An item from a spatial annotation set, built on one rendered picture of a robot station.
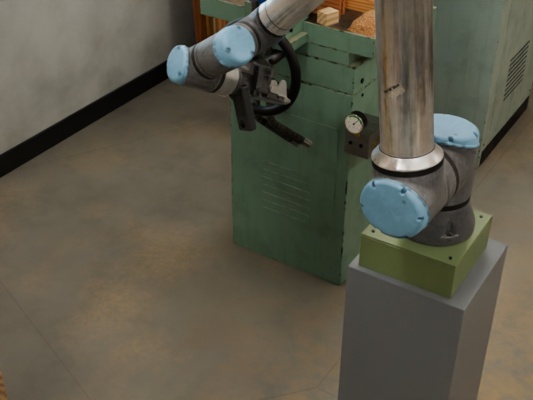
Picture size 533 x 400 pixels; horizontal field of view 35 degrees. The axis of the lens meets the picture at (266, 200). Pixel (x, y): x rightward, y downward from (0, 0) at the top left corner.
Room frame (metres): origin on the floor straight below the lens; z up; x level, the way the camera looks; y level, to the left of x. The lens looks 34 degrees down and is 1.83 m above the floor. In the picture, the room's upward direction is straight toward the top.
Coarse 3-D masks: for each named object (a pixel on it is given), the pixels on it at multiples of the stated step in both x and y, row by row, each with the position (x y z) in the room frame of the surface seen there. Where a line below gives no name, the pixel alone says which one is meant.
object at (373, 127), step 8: (368, 120) 2.24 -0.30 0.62; (376, 120) 2.24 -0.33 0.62; (368, 128) 2.20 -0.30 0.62; (376, 128) 2.20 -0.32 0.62; (352, 136) 2.18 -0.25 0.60; (360, 136) 2.16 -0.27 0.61; (368, 136) 2.15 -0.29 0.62; (376, 136) 2.19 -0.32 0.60; (344, 144) 2.19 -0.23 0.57; (352, 144) 2.18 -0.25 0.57; (360, 144) 2.16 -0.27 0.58; (368, 144) 2.15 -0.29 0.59; (376, 144) 2.19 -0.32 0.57; (352, 152) 2.18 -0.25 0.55; (360, 152) 2.16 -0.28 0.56; (368, 152) 2.15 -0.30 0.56
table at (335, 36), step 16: (208, 0) 2.50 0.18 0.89; (224, 0) 2.48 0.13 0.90; (240, 0) 2.48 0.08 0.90; (224, 16) 2.47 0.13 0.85; (240, 16) 2.43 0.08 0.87; (352, 16) 2.36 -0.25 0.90; (304, 32) 2.31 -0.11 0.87; (320, 32) 2.28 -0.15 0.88; (336, 32) 2.26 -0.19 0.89; (336, 48) 2.25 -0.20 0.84; (352, 48) 2.23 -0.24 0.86; (368, 48) 2.20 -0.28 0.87
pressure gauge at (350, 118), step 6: (348, 114) 2.15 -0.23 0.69; (354, 114) 2.14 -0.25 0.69; (360, 114) 2.15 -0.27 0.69; (348, 120) 2.16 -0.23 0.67; (354, 120) 2.15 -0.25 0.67; (360, 120) 2.13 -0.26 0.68; (366, 120) 2.15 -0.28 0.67; (348, 126) 2.16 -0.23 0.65; (354, 126) 2.15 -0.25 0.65; (360, 126) 2.13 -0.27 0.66; (354, 132) 2.15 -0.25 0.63; (360, 132) 2.13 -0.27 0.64
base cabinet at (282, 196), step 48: (336, 96) 2.25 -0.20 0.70; (240, 144) 2.43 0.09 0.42; (288, 144) 2.33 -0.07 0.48; (336, 144) 2.24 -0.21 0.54; (240, 192) 2.44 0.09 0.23; (288, 192) 2.33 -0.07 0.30; (336, 192) 2.24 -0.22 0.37; (240, 240) 2.44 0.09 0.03; (288, 240) 2.33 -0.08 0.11; (336, 240) 2.23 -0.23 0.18
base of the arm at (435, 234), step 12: (468, 204) 1.64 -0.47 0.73; (444, 216) 1.60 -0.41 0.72; (456, 216) 1.61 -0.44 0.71; (468, 216) 1.63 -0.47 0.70; (432, 228) 1.59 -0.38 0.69; (444, 228) 1.59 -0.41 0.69; (456, 228) 1.60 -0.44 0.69; (468, 228) 1.62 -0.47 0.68; (420, 240) 1.59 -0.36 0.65; (432, 240) 1.59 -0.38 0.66; (444, 240) 1.58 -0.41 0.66; (456, 240) 1.59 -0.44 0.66
